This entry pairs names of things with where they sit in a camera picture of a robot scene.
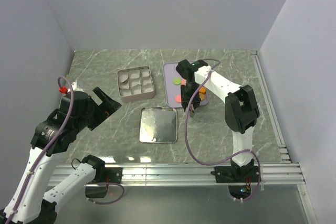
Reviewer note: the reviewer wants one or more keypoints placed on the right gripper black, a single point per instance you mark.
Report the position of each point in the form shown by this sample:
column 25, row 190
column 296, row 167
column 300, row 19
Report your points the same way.
column 185, row 99

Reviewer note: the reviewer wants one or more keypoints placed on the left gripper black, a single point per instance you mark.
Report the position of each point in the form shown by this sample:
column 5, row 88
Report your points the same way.
column 109, row 105

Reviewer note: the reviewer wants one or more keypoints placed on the metal tongs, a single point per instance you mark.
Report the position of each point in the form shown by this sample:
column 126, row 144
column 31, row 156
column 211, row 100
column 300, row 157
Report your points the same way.
column 192, row 113

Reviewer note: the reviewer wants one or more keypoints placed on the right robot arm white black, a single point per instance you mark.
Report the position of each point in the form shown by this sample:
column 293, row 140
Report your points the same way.
column 241, row 108

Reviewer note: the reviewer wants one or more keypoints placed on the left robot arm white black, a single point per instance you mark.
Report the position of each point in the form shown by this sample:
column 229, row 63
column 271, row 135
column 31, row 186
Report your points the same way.
column 32, row 203

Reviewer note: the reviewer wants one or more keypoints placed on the pink round cookie lower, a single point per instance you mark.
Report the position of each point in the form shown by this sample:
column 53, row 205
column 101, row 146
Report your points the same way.
column 178, row 99

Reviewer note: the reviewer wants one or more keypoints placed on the orange round cookie bottom right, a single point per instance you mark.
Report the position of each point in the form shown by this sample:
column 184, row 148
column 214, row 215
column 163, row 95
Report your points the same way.
column 202, row 93

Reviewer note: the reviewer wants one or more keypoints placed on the green round cookie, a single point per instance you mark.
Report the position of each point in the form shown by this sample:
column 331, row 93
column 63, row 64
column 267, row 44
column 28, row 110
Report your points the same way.
column 177, row 81

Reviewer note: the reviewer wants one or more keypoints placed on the lavender cookie tray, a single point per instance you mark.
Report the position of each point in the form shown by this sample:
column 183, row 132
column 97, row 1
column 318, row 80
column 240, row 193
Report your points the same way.
column 171, row 90

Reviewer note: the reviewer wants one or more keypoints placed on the square cookie tin with liners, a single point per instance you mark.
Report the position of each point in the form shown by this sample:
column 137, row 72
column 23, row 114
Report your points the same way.
column 135, row 84

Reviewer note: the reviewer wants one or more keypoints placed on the silver tin lid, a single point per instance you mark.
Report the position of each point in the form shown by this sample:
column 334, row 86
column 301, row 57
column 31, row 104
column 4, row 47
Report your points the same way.
column 158, row 125

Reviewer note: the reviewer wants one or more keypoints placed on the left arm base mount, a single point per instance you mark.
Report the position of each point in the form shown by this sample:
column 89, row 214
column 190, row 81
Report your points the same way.
column 114, row 175

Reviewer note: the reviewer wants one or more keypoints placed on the aluminium side rail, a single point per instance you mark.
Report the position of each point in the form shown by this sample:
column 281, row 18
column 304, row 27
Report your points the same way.
column 285, row 158

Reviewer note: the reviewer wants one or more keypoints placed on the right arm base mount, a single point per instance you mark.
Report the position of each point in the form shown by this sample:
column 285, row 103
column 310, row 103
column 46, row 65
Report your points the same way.
column 239, row 179

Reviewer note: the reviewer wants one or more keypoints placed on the aluminium front rail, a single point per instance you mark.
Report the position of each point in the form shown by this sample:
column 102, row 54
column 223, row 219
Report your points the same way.
column 193, row 174

